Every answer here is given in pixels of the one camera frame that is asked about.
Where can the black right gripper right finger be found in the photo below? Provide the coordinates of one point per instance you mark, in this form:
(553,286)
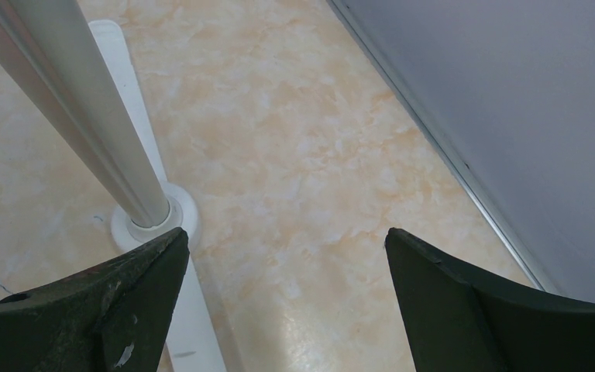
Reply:
(460,317)

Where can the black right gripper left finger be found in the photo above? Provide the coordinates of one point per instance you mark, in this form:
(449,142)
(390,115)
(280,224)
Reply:
(114,316)

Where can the white metal clothes rack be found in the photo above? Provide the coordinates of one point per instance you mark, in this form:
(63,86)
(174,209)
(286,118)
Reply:
(50,52)

